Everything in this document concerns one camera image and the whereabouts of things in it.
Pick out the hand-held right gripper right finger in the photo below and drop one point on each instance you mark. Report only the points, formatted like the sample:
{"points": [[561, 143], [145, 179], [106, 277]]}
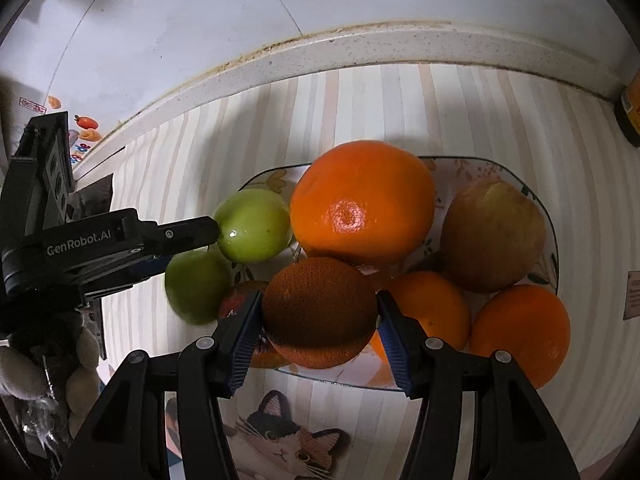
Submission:
{"points": [[397, 345]]}

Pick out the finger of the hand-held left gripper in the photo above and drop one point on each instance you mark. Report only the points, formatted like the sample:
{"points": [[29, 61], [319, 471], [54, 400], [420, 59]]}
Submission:
{"points": [[185, 235], [150, 266]]}

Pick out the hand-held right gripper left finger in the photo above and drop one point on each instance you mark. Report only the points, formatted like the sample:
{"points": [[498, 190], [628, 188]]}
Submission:
{"points": [[242, 340]]}

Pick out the dark red brown apple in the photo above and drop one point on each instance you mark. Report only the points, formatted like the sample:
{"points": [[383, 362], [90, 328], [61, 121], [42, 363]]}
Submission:
{"points": [[232, 302]]}

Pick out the green apple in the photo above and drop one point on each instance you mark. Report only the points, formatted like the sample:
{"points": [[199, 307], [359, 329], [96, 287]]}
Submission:
{"points": [[252, 227], [195, 285]]}

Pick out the small orange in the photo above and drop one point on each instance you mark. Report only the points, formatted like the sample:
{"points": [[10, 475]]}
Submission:
{"points": [[520, 335], [435, 310]]}

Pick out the floral oval ceramic plate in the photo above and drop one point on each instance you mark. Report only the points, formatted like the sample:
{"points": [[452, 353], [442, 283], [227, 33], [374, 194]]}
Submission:
{"points": [[350, 379]]}

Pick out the reddish orange pomegranate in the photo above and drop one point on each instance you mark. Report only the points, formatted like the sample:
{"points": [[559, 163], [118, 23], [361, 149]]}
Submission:
{"points": [[320, 310]]}

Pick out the brown pear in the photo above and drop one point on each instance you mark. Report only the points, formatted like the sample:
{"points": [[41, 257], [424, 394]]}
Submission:
{"points": [[492, 237]]}

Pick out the large orange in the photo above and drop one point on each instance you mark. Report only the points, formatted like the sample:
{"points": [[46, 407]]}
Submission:
{"points": [[362, 200]]}

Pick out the person's left hand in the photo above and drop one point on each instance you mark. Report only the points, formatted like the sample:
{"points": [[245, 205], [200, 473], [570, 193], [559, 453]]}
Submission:
{"points": [[22, 372]]}

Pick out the striped tablecloth with cat print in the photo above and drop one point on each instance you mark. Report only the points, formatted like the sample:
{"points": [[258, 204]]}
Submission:
{"points": [[200, 150]]}

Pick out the small brown card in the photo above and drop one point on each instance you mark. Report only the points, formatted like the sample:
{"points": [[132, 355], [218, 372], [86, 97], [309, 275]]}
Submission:
{"points": [[633, 295]]}

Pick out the dark sauce bottle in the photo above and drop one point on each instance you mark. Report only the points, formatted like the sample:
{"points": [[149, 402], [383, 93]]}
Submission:
{"points": [[631, 115]]}

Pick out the colourful wall sticker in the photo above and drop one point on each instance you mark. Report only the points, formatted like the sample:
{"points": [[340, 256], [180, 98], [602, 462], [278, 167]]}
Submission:
{"points": [[87, 122]]}

